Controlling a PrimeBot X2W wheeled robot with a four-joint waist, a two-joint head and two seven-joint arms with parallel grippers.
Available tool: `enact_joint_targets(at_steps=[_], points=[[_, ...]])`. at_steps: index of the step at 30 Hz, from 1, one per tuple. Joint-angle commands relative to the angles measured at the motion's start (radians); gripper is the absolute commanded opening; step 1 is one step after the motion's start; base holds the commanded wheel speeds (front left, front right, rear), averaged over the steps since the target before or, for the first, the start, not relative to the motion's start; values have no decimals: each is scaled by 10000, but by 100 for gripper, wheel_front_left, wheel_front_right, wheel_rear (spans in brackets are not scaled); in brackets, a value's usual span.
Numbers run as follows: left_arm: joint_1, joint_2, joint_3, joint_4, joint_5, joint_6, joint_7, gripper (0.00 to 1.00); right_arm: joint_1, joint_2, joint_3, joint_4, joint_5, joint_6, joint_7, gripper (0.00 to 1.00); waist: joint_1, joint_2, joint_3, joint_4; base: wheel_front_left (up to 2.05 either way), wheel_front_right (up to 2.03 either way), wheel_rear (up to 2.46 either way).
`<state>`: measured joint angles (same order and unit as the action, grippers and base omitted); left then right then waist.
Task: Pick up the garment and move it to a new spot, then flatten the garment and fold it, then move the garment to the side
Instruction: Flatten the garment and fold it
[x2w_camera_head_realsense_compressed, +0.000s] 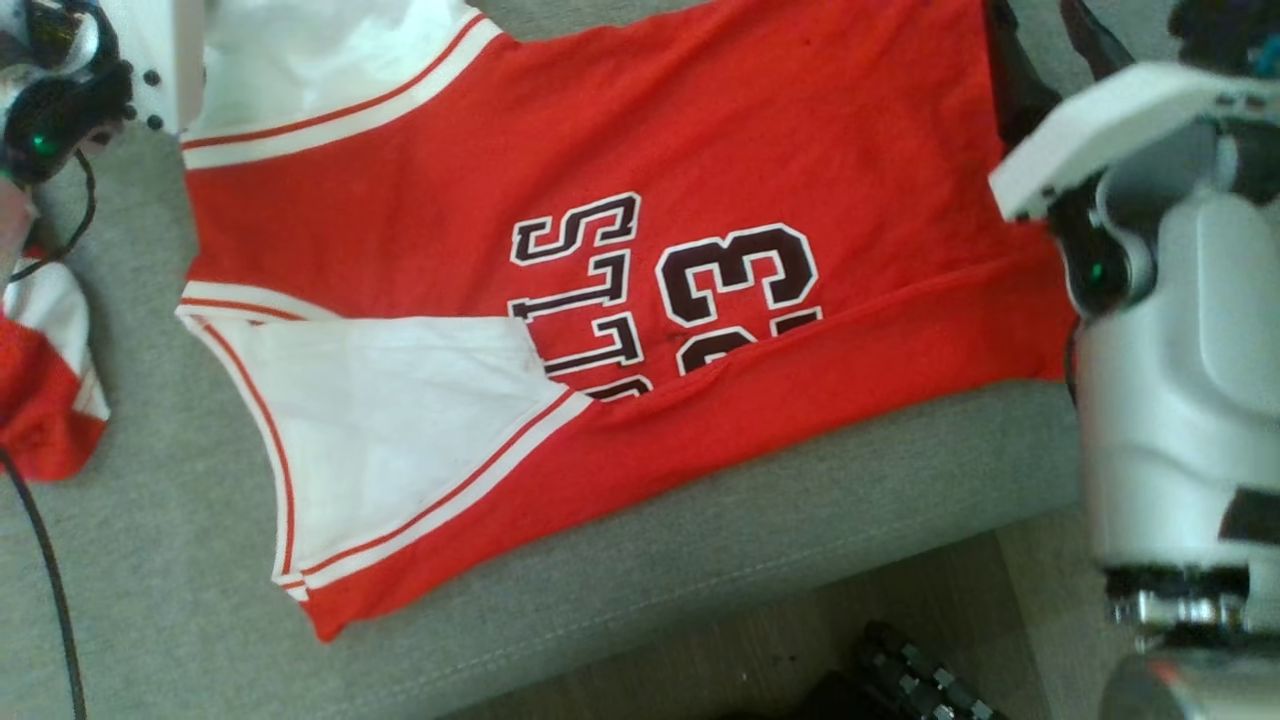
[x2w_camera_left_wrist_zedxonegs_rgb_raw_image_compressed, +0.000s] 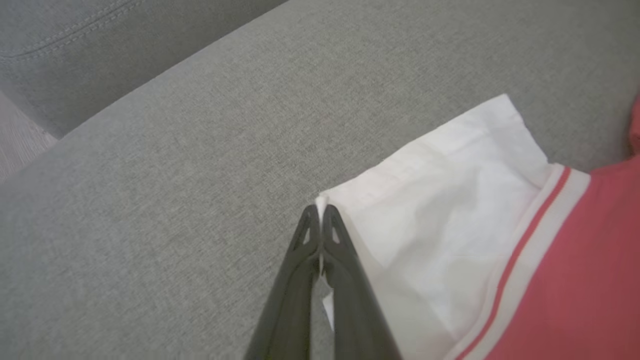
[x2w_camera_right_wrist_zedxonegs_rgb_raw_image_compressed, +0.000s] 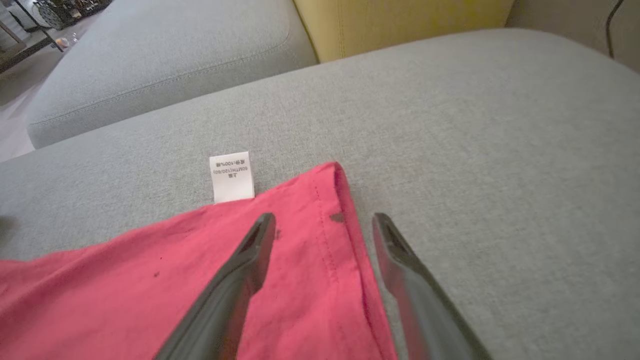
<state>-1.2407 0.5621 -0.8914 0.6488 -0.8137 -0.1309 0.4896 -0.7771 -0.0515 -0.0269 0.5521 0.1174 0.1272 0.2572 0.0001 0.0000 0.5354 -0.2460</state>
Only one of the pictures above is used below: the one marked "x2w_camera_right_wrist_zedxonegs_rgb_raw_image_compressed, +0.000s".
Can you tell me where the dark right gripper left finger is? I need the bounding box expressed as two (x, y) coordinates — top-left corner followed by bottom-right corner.
(152, 212), (277, 360)

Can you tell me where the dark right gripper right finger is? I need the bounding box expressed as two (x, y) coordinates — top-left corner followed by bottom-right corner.
(372, 212), (494, 360)

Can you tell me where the red shirt with striped sleeves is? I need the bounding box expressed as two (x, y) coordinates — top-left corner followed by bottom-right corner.
(0, 151), (401, 360)

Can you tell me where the large grey sofa ottoman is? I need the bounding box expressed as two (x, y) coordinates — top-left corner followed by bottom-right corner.
(0, 27), (640, 360)

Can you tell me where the grey sofa seat cushion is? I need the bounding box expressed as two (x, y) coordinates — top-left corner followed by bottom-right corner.
(26, 0), (319, 149)

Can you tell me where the yellow sofa backrest cushion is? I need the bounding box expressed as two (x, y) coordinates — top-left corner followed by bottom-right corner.
(292, 0), (516, 63)

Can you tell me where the thin black hanging cable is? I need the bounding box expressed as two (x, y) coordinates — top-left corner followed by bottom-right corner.
(606, 0), (626, 59)

